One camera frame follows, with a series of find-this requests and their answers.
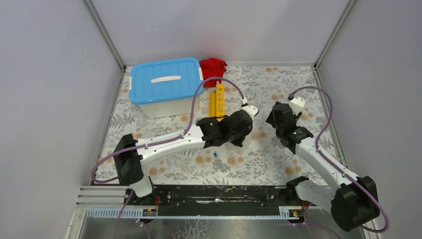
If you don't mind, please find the clear plastic tube rack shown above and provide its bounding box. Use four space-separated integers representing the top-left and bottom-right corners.
228 131 266 155

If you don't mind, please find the blue plastic bin lid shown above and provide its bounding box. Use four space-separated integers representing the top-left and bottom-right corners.
129 57 203 105

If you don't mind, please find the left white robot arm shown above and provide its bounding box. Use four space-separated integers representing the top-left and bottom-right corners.
113 105 259 205

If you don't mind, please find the yellow test tube rack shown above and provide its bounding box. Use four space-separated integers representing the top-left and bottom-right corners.
209 83 226 121

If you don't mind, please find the floral patterned table mat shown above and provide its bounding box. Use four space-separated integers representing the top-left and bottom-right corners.
99 66 326 186

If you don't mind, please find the red cloth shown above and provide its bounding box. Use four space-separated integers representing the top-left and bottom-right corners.
199 58 227 80

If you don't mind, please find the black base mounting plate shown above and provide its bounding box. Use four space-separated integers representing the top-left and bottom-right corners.
123 184 319 218

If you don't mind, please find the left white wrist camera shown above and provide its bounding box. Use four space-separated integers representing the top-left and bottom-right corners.
241 103 259 119

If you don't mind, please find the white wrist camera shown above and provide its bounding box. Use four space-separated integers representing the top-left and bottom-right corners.
241 103 259 119
288 97 306 115

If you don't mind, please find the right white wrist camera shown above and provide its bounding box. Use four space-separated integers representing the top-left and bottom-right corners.
288 97 306 115

